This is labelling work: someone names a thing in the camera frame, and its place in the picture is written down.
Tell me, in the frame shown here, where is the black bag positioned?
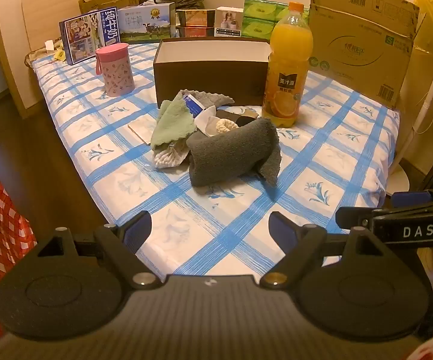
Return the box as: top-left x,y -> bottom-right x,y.
138,0 -> 206,10

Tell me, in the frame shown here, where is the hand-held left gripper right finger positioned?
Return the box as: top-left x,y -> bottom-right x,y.
259,211 -> 387,290

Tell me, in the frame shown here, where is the green fluffy cloth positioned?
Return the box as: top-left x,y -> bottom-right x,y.
151,99 -> 198,148

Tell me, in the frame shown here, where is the white product box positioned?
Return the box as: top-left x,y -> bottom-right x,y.
214,6 -> 245,38

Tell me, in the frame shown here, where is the cow print milk box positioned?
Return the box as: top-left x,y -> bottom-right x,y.
117,2 -> 176,44

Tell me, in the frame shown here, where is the cream scrunchie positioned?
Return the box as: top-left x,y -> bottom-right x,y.
209,117 -> 240,136

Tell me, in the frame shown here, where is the bag of cotton swabs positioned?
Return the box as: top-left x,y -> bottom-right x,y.
152,137 -> 191,169

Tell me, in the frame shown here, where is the gold instant noodle bowl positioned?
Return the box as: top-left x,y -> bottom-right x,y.
176,8 -> 216,28

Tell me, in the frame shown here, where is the white floor stand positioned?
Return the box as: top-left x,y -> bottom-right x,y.
383,54 -> 433,198

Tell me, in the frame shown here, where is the wooden headboard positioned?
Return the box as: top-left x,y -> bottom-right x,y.
0,0 -> 172,119

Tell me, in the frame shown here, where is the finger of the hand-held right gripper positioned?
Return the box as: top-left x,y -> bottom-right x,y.
392,191 -> 432,208
335,206 -> 375,230

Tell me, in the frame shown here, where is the orange juice bottle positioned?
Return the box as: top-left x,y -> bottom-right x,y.
261,1 -> 314,128

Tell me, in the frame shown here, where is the white cloth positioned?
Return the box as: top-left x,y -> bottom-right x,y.
195,106 -> 218,133

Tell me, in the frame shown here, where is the light grey scalloped cloth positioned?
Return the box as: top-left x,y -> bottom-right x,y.
177,89 -> 236,108

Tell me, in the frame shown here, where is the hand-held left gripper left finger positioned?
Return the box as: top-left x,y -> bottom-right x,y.
36,210 -> 164,290

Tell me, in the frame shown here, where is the pink lidded canister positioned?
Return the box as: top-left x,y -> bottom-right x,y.
95,42 -> 135,98

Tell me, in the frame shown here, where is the dark grey towel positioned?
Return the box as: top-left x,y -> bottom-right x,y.
185,117 -> 282,189

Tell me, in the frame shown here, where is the blue checked bed sheet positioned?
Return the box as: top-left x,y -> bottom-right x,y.
24,40 -> 401,283

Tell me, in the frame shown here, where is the stack of green tissue packs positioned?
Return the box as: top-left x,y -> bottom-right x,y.
241,0 -> 311,40

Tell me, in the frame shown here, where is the large flattened cardboard box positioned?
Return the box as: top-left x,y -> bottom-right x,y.
308,0 -> 420,110

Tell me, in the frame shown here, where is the red instant noodle bowl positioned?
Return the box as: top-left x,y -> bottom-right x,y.
181,26 -> 215,38

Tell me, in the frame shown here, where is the blue illustrated milk carton box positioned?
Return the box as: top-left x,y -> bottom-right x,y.
59,6 -> 119,66

